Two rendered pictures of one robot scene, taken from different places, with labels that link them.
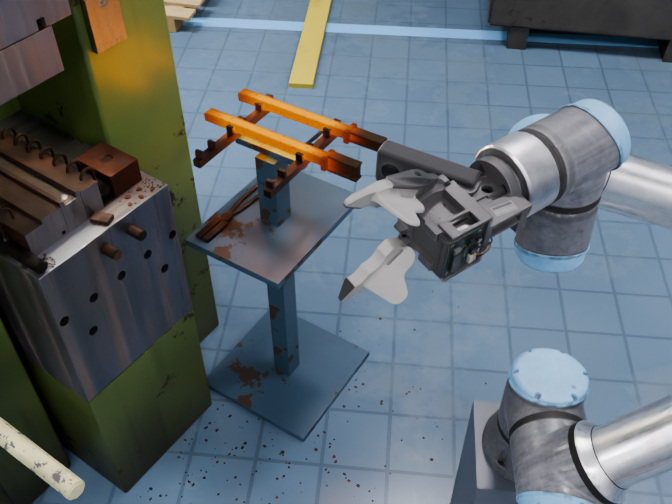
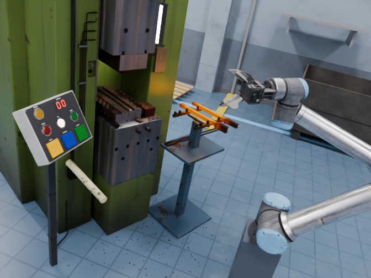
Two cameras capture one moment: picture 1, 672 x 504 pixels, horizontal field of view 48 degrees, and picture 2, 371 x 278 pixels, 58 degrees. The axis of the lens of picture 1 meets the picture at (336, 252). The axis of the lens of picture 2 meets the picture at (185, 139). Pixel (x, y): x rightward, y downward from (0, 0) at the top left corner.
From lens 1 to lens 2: 69 cm
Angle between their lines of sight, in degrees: 17
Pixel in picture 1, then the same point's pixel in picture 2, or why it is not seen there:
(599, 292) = not seen: hidden behind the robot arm
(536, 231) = (277, 112)
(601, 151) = (299, 87)
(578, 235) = (290, 115)
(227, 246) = (174, 149)
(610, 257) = not seen: hidden behind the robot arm
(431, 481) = (224, 266)
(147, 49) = (168, 78)
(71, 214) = (130, 115)
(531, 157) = (279, 81)
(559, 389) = (279, 203)
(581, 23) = not seen: hidden behind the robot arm
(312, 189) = (207, 142)
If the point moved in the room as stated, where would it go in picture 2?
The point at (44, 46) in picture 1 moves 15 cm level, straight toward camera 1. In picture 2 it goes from (143, 58) to (146, 66)
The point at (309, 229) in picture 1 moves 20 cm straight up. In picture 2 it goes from (203, 152) to (208, 128)
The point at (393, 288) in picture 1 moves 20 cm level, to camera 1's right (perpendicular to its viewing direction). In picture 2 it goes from (234, 105) to (286, 117)
